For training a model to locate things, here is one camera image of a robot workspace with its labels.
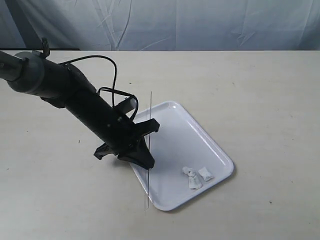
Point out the white backdrop cloth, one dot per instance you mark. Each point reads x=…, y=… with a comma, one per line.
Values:
x=161, y=25

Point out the white plastic tray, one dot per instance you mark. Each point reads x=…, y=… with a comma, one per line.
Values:
x=180, y=142

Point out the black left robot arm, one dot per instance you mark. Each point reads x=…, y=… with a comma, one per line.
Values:
x=107, y=112

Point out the thin metal skewer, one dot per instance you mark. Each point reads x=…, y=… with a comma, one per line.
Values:
x=149, y=146

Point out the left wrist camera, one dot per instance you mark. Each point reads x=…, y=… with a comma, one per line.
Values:
x=127, y=105

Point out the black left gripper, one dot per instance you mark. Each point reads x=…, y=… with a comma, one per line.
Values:
x=116, y=132

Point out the white marshmallow piece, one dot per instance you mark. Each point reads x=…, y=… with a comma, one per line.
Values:
x=194, y=183
x=205, y=174
x=189, y=171

